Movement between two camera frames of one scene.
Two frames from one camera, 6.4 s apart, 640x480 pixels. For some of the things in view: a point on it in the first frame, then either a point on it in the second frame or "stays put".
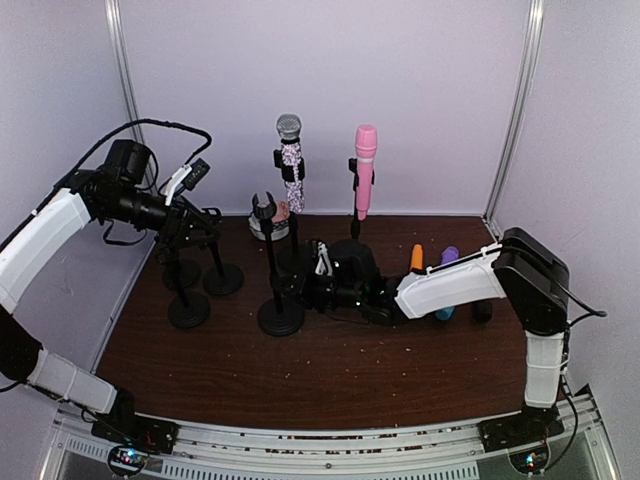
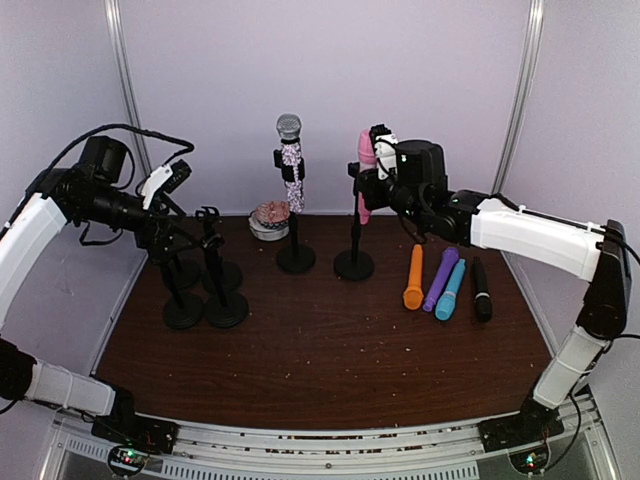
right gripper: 300,293 → 367,182
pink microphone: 366,138 stays put
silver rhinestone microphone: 289,127 stays put
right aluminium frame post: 516,118 stays put
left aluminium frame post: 127,68 stays put
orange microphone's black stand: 276,317 → 227,311
